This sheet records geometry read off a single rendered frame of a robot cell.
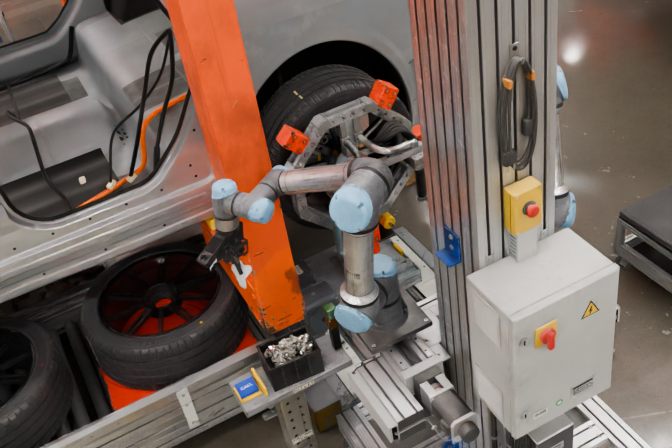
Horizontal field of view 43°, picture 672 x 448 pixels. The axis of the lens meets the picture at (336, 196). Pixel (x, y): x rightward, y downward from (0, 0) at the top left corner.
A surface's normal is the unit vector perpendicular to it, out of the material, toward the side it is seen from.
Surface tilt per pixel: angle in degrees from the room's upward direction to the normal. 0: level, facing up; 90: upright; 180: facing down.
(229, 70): 90
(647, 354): 0
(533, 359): 90
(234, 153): 90
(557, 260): 0
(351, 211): 82
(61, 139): 50
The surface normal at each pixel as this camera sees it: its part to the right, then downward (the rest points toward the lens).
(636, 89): -0.14, -0.79
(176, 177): 0.47, 0.47
